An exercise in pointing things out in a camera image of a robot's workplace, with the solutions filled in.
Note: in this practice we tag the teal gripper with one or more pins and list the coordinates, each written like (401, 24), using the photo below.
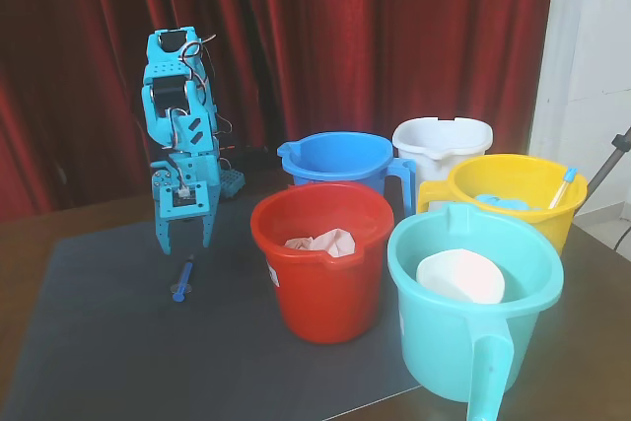
(207, 205)

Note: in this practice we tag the blue plunger plastic syringe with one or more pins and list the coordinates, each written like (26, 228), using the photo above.
(185, 275)

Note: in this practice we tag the teal robot base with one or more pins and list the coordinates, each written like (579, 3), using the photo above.
(231, 183)

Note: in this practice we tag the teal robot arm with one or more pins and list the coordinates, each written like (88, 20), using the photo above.
(167, 71)

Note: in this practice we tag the white sticker on red bucket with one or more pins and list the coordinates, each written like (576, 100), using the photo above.
(272, 275)

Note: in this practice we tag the black rubber mat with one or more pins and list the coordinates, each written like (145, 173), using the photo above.
(123, 342)

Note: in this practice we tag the blue plastic bucket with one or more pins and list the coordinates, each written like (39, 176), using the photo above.
(320, 177)

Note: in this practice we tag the crumpled pinkish white paper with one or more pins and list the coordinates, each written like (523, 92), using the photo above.
(335, 241)

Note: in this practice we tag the red plastic bucket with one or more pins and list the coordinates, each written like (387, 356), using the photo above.
(325, 302)

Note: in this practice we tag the red curtain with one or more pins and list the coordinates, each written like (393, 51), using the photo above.
(345, 46)

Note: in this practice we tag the white plastic bucket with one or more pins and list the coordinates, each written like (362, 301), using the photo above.
(443, 145)

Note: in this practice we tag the white cup in teal jug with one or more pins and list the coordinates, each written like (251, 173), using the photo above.
(458, 275)

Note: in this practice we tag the teal plastic bucket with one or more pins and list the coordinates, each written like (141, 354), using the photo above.
(443, 352)

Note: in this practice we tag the yellow plastic bucket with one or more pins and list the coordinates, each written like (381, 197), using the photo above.
(557, 229)

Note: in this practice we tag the clear tube with blue cap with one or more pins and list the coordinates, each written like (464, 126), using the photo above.
(562, 189)

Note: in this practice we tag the grey tripod leg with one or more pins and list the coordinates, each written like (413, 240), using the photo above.
(609, 160)

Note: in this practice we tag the small wrist camera board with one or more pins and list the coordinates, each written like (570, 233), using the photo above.
(182, 196)

